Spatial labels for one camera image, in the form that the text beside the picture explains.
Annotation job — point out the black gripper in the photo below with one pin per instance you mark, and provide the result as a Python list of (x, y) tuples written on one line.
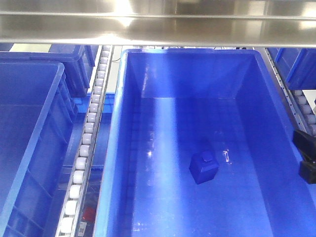
[(306, 145)]

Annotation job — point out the blue plastic block part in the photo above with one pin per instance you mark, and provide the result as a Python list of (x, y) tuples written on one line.
[(203, 166)]

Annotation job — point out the steel shelf rack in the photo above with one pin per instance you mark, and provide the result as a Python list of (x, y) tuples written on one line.
[(262, 23)]

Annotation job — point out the white roller track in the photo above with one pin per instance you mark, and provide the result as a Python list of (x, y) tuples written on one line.
[(69, 219), (306, 110)]

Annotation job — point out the blue plastic bin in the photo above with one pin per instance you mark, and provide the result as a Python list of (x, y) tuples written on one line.
[(37, 115), (171, 104)]

